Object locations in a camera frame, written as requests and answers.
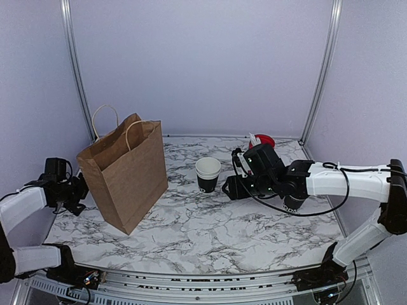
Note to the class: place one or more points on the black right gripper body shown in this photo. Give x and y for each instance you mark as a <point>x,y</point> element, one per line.
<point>264,185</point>

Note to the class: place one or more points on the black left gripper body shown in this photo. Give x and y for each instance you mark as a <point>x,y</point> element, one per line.
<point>70,193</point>

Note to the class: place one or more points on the black paper coffee cup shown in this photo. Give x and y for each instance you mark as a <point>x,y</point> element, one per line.
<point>292,204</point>

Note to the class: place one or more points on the brown paper bag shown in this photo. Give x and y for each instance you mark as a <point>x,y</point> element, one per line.
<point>125,171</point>

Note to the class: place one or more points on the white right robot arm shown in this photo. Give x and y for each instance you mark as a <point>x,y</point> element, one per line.
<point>374,197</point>

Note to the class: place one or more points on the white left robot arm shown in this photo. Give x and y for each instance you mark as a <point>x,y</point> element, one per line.
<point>26,219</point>

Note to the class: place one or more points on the stacked black paper cups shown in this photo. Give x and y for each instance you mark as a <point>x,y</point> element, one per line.
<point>207,171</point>

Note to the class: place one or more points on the white wrapped stirrers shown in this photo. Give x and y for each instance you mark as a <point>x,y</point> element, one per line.
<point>254,140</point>

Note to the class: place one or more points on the red plastic cup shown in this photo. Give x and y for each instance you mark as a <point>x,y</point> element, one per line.
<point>265,139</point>

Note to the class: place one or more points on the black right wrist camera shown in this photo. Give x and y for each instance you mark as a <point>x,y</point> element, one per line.
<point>259,160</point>

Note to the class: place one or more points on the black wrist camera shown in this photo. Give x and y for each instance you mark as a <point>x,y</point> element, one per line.
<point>259,160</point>
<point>58,170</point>

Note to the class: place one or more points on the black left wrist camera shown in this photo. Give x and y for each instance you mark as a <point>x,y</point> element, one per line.
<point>58,170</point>

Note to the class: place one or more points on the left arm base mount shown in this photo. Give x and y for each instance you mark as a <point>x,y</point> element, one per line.
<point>77,276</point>

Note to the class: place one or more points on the aluminium front rail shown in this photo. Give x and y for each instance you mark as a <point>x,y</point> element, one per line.
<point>289,286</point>

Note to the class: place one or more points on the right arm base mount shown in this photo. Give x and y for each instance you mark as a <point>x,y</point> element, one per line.
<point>317,277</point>

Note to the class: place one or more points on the left aluminium frame post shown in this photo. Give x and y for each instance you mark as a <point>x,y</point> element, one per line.
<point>65,6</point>

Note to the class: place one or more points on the aluminium frame post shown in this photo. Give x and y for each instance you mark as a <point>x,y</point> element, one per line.
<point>65,6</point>
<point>327,58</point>

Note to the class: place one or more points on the right aluminium frame post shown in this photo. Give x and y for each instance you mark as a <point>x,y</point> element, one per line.
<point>327,58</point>

